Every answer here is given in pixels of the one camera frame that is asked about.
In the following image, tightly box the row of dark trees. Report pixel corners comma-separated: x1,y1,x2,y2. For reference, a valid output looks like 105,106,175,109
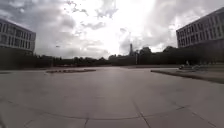
0,45,224,70

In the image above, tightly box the tall slender tower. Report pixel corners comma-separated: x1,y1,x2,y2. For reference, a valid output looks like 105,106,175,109
128,42,134,57

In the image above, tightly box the grey paved plaza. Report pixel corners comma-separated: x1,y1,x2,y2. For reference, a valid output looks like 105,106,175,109
0,65,224,128

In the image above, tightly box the low round planting bed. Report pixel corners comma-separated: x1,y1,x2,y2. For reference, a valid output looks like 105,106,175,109
45,68,97,74

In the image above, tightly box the grey building with window rows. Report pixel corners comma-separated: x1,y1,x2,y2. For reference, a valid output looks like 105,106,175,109
0,18,37,56
175,7,224,50

